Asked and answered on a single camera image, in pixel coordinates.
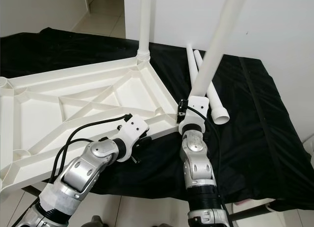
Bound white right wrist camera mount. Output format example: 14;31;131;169
178;96;210;135

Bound pink table with black legs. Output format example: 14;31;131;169
24;184;278;222

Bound white plastic table leg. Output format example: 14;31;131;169
137;0;154;62
194;50;231;126
187;0;250;102
185;46;199;98

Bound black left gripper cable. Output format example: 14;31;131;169
52;136;104;183

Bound black table cloth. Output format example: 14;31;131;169
0;27;314;212

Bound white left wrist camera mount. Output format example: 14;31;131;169
113;114;150;159

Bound grey left robot foot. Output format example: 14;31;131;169
91;216;109;227

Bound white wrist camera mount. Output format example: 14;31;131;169
178;96;210;135
113;114;150;159

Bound white plastic children table top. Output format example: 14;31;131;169
0;55;182;193

